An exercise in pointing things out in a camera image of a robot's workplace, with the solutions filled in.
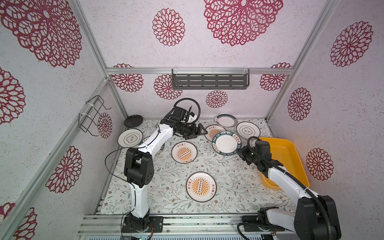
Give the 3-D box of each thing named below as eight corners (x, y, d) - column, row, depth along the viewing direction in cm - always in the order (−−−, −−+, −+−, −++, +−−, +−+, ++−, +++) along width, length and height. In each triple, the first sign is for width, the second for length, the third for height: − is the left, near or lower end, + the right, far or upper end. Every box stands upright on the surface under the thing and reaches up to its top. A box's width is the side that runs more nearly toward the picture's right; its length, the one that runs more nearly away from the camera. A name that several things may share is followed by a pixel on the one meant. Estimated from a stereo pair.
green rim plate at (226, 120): (215, 127, 118) (216, 125, 116) (214, 115, 126) (214, 113, 124) (238, 127, 118) (238, 125, 116) (234, 115, 126) (235, 113, 124)
